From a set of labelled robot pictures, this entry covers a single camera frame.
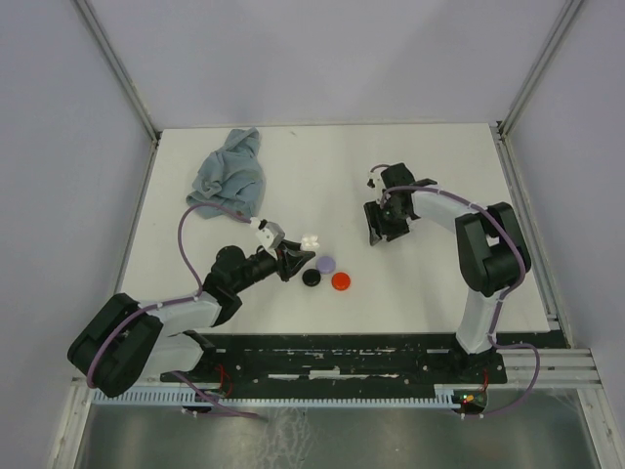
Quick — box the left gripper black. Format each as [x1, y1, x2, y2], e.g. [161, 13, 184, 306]
[232, 238, 315, 294]

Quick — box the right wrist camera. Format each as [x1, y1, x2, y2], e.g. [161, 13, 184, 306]
[367, 171, 386, 192]

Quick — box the aluminium frame rail right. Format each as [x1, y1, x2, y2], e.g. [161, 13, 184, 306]
[495, 119, 595, 353]

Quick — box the blue crumpled cloth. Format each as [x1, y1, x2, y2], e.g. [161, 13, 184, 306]
[186, 128, 266, 220]

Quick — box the orange earbud charging case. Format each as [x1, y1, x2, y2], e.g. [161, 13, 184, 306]
[331, 272, 352, 291]

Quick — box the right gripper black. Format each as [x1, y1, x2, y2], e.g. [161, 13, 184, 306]
[362, 196, 409, 245]

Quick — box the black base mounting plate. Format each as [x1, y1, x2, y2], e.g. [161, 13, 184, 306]
[185, 333, 507, 397]

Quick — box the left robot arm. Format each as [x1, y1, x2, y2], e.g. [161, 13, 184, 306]
[67, 240, 315, 398]

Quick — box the black earbud charging case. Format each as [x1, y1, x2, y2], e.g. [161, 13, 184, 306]
[302, 269, 321, 287]

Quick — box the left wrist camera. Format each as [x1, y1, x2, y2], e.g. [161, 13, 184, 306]
[256, 219, 285, 251]

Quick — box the purple earbud charging case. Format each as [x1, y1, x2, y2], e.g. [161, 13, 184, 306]
[315, 256, 336, 275]

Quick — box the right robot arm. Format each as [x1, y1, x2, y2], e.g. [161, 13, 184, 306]
[364, 163, 531, 382]

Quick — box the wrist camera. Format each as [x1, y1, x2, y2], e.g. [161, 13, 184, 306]
[256, 219, 285, 251]
[367, 171, 386, 192]

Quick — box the aluminium frame rail left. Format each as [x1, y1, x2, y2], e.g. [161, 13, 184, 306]
[70, 0, 161, 142]

